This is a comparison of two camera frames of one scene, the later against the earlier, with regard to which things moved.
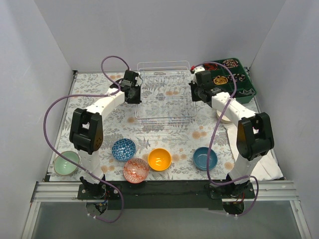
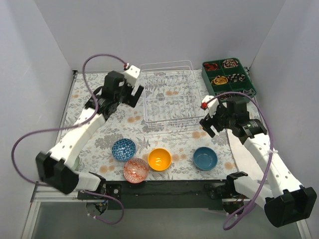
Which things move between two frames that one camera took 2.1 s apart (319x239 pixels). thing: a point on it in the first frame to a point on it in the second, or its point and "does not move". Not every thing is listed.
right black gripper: (195, 93) to (212, 120)
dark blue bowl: (200, 158) does not move
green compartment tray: (221, 78) does not move
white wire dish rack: (165, 94) does not move
